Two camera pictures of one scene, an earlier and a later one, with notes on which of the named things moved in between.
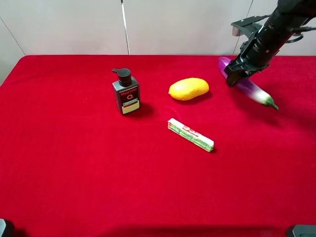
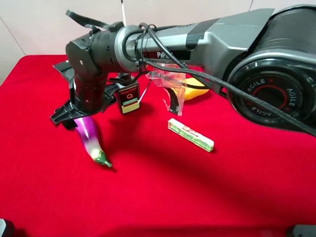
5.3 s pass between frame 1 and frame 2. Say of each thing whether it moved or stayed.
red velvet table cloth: stayed
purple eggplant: moved
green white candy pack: stayed
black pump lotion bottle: stayed
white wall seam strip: stayed
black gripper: moved
